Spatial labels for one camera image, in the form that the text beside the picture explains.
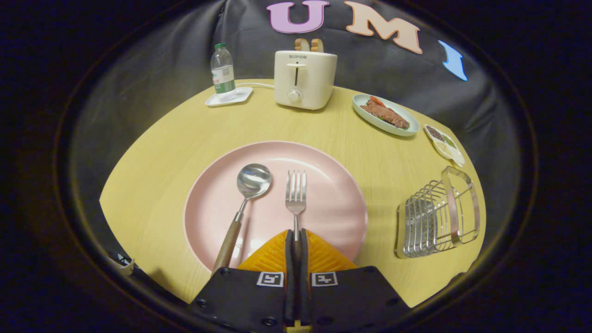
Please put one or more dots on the clear plastic water bottle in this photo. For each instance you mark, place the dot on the clear plastic water bottle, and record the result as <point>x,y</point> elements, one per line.
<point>223,74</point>

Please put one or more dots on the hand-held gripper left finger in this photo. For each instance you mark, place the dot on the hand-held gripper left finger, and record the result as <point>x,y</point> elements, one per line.
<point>289,277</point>

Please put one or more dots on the pale green oval plate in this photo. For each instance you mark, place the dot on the pale green oval plate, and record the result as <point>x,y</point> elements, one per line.
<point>370,118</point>

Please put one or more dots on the white square coaster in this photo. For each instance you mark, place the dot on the white square coaster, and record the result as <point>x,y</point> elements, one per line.
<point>243,95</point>

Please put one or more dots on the pink round plate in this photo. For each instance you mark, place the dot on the pink round plate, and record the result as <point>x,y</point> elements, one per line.
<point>328,185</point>

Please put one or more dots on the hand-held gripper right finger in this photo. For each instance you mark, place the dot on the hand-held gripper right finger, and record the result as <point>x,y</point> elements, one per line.
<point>305,277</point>

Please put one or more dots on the white seasoning dish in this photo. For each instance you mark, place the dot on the white seasoning dish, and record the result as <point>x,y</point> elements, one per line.
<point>445,147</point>

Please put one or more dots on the brown meat slices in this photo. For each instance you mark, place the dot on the brown meat slices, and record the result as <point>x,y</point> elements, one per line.
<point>388,115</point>

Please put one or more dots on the red tomato slice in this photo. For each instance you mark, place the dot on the red tomato slice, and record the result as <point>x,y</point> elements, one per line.
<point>377,101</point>

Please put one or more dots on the cream toaster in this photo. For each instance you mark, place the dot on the cream toaster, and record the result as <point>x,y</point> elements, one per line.
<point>314,78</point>

